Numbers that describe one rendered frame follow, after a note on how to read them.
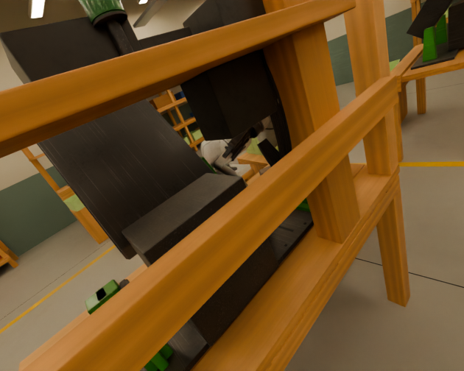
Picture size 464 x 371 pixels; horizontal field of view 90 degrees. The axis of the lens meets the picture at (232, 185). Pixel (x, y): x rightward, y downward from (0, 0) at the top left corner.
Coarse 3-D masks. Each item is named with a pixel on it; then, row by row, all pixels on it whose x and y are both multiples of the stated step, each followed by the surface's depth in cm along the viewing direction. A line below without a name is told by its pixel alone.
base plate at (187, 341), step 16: (288, 224) 91; (304, 224) 87; (272, 240) 86; (288, 240) 83; (176, 336) 67; (192, 336) 65; (176, 352) 63; (192, 352) 61; (144, 368) 62; (176, 368) 59
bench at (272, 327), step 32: (384, 192) 92; (384, 224) 111; (288, 256) 79; (320, 256) 74; (352, 256) 80; (384, 256) 121; (288, 288) 69; (320, 288) 68; (256, 320) 64; (288, 320) 60; (224, 352) 60; (256, 352) 57; (288, 352) 62
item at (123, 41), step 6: (108, 24) 32; (114, 24) 32; (108, 30) 33; (114, 30) 33; (120, 30) 33; (114, 36) 33; (120, 36) 33; (114, 42) 33; (120, 42) 33; (126, 42) 34; (120, 48) 33; (126, 48) 34; (132, 48) 35; (120, 54) 34
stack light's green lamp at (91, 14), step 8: (80, 0) 30; (88, 0) 30; (96, 0) 30; (104, 0) 30; (112, 0) 31; (88, 8) 30; (96, 8) 30; (104, 8) 30; (112, 8) 31; (120, 8) 32; (88, 16) 31; (96, 16) 31; (104, 16) 31; (112, 16) 31; (120, 16) 32; (96, 24) 32; (104, 24) 33
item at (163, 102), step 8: (160, 96) 589; (168, 96) 602; (176, 96) 642; (184, 96) 632; (152, 104) 592; (160, 104) 590; (168, 104) 604; (176, 104) 607; (160, 112) 578; (168, 112) 645; (176, 112) 619; (192, 120) 642; (176, 128) 611; (184, 128) 637; (192, 136) 661; (200, 136) 675; (192, 144) 647
